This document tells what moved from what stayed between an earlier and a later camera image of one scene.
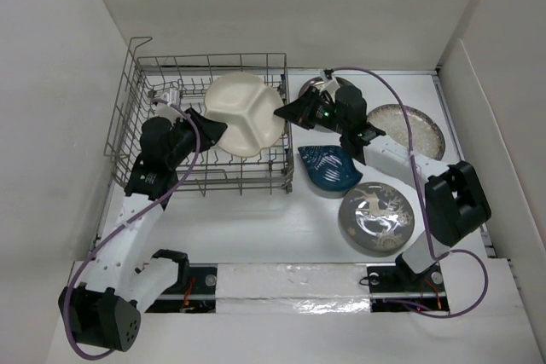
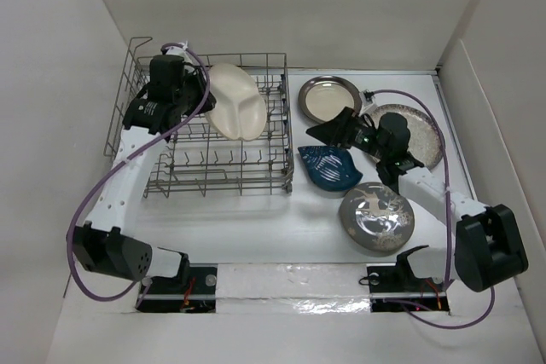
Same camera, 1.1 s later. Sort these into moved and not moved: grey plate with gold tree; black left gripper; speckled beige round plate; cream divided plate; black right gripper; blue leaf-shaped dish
Moved: black right gripper; black left gripper; cream divided plate
Not moved: speckled beige round plate; blue leaf-shaped dish; grey plate with gold tree
